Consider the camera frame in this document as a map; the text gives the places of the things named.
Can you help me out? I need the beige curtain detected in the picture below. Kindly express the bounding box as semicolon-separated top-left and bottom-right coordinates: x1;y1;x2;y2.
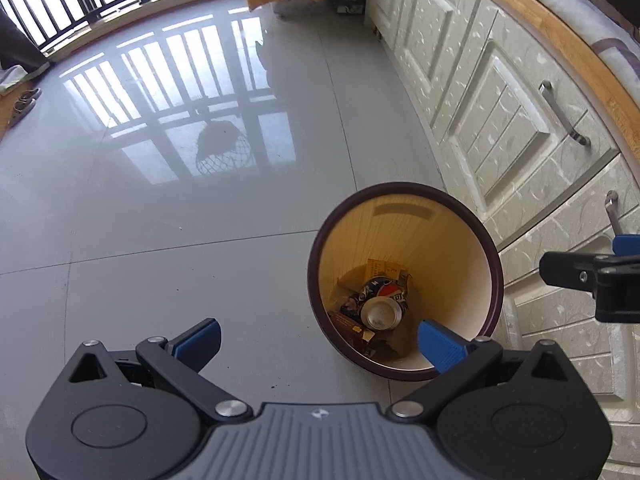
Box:
0;66;26;95

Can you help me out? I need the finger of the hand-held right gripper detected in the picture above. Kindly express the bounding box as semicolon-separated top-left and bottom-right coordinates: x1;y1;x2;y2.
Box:
612;234;640;257
539;251;640;291

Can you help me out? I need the metal cabinet handle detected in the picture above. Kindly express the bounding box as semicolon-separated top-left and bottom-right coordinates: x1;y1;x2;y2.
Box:
605;191;624;237
539;81;592;147

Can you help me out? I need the round wood-look trash bin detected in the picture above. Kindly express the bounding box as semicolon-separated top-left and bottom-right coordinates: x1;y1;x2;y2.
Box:
307;183;505;382

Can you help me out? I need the purple floral plastic wrapper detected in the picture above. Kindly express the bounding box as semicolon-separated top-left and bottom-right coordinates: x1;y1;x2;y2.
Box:
345;276;412;313

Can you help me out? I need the brown paper scrap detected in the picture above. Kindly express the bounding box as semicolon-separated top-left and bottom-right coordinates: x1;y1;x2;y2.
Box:
377;330;423;361

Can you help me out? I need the dark brown snack packet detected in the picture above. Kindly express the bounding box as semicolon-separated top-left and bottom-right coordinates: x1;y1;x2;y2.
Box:
328;309;377;356

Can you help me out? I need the brown curtain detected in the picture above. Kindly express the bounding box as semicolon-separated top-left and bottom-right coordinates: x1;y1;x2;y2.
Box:
0;7;51;79

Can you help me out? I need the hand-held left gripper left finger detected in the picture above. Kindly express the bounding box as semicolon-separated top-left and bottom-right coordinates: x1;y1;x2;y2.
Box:
67;317;253;421

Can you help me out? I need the wooden bed frame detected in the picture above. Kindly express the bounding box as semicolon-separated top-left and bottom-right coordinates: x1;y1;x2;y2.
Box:
440;0;640;161

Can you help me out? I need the white embossed cabinet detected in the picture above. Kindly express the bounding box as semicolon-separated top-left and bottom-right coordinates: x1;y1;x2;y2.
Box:
364;0;640;480

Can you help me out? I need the brown printed paper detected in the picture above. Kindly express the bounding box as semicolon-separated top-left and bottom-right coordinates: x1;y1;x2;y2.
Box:
368;259;407;283

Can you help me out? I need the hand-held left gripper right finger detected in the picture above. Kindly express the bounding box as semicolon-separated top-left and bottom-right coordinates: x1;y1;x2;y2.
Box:
390;320;573;421

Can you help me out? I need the black window railing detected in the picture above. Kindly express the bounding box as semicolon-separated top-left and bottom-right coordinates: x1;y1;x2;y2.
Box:
0;0;251;57

